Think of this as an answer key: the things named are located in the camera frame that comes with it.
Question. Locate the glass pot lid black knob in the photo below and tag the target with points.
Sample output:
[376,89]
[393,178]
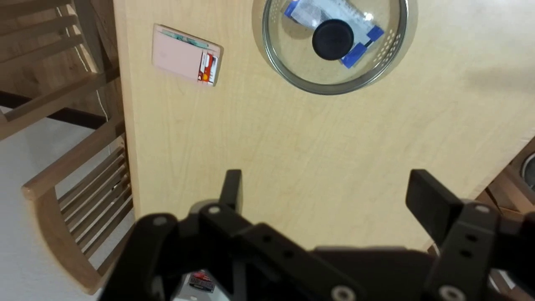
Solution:
[286,48]

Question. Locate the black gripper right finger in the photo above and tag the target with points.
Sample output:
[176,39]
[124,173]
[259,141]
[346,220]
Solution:
[432,205]

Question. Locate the blue white packet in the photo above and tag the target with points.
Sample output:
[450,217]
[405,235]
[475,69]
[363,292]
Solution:
[340,31]

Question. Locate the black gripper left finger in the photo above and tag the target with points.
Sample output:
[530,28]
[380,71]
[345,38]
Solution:
[231,190]

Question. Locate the far right wooden chair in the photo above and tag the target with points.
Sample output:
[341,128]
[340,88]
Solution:
[81,198]

